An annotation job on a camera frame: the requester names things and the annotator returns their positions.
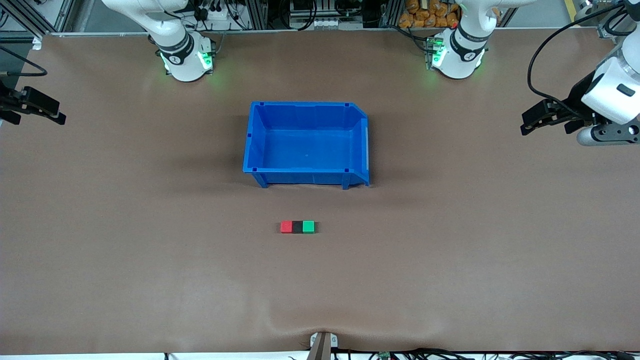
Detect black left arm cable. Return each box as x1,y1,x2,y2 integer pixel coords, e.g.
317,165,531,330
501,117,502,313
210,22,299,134
527,2,631,121

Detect aluminium frame post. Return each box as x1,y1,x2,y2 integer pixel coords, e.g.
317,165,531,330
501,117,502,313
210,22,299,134
245,0,271,30

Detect orange snack packs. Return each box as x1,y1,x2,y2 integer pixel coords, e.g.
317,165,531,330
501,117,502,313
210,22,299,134
398,0,460,29

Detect brown table mat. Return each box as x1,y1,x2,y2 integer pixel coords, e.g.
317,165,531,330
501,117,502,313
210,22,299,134
0,28,640,356

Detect white power strip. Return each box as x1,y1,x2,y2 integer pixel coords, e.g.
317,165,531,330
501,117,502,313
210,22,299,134
199,7,237,31

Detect metal table clamp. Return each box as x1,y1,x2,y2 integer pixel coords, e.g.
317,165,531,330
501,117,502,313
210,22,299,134
309,331,339,360

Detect blue plastic storage bin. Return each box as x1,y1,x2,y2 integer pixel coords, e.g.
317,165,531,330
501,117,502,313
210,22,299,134
243,101,371,190

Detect aluminium frame profile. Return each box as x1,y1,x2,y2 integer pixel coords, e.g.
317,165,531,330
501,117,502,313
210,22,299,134
574,0,626,40
0,0,76,40

